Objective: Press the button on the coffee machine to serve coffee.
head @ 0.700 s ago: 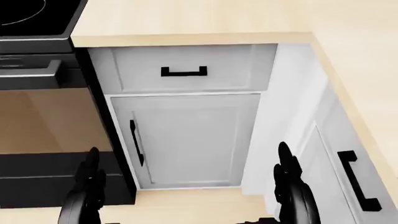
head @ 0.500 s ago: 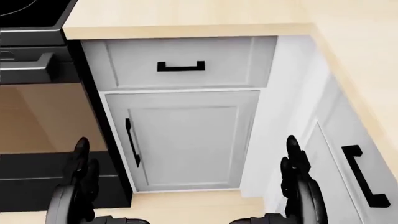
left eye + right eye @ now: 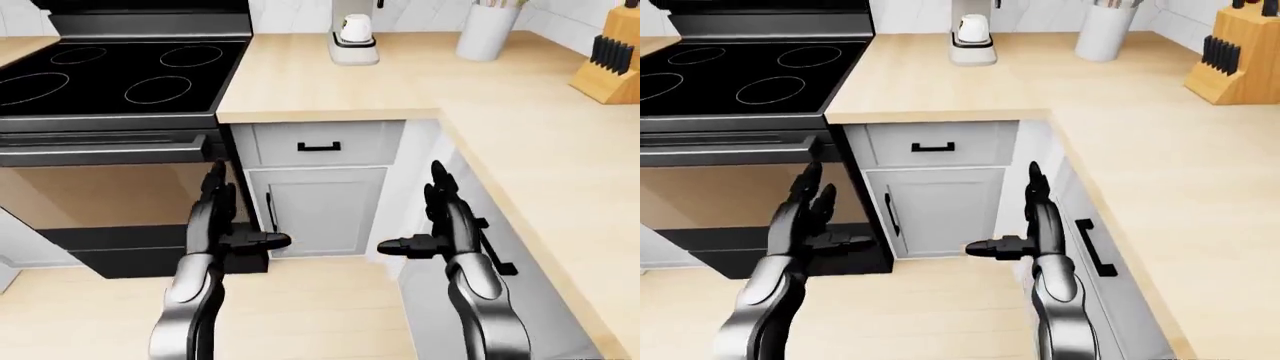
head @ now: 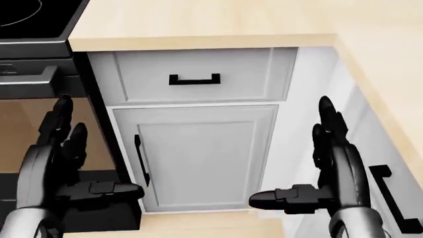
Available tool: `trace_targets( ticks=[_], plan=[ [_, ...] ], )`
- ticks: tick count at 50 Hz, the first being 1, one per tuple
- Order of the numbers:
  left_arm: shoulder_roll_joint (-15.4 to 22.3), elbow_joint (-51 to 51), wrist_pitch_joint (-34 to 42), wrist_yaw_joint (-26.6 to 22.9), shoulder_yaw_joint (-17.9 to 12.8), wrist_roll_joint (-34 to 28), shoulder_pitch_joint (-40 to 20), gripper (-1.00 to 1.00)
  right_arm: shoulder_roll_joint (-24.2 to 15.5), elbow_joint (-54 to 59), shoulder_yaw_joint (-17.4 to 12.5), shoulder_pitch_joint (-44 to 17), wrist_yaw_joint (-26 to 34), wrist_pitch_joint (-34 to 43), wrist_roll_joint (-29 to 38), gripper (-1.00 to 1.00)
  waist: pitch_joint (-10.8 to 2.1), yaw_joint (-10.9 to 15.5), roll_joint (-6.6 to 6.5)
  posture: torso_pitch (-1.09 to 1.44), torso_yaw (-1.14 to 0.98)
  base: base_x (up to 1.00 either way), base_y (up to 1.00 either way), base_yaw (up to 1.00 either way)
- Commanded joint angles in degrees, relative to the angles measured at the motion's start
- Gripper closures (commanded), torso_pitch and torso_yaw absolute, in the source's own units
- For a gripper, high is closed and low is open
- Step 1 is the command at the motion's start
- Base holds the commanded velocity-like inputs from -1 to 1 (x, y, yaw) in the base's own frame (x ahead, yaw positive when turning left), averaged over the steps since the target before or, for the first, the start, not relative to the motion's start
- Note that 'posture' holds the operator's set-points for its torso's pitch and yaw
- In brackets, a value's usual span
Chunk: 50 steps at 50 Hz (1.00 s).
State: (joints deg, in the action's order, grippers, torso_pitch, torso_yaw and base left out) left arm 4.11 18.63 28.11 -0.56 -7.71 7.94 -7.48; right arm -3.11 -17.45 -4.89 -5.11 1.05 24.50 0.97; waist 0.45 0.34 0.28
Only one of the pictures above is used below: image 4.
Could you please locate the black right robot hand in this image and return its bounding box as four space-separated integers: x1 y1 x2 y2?
248 95 371 216

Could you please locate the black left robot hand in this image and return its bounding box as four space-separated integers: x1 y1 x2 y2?
19 93 145 214

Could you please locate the black stove oven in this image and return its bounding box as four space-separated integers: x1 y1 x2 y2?
0 0 143 234

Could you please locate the white cabinet door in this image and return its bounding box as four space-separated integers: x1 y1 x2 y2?
111 103 280 214

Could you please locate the white cabinet drawer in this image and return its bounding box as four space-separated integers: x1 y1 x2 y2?
88 46 299 104

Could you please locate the light wood countertop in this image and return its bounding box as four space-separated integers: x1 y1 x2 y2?
67 0 423 171

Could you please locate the black side cabinet handle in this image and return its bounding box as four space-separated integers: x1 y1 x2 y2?
368 164 423 234

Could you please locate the black cabinet door handle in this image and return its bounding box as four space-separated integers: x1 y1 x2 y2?
134 134 151 187

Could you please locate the grey oven door handle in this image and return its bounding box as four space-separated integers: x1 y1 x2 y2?
0 64 59 85

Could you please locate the black drawer handle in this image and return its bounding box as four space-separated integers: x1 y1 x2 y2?
169 73 221 87

